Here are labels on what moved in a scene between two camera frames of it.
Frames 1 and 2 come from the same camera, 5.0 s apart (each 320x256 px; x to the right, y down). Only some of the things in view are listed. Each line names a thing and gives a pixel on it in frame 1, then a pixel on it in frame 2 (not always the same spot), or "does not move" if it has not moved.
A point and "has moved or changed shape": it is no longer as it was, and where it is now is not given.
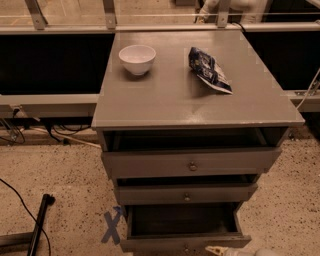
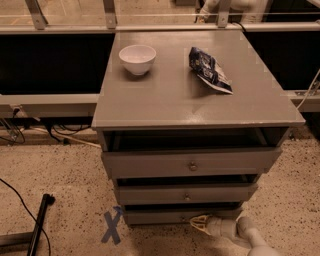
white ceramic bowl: (138, 57) does not move
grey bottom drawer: (182, 228) has moved or changed shape
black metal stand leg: (46, 202) does not move
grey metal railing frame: (85, 104) does not move
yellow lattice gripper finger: (219, 250) → (200, 222)
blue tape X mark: (112, 230) does not move
